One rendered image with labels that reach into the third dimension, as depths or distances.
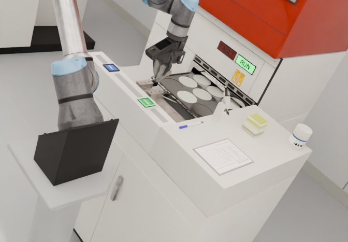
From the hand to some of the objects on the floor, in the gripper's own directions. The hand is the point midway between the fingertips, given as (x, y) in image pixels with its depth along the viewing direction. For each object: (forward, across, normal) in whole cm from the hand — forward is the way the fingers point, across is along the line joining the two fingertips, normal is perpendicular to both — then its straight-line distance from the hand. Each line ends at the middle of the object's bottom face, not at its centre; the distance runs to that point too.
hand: (155, 79), depth 169 cm
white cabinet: (+108, -1, -26) cm, 111 cm away
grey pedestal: (+108, -7, +48) cm, 118 cm away
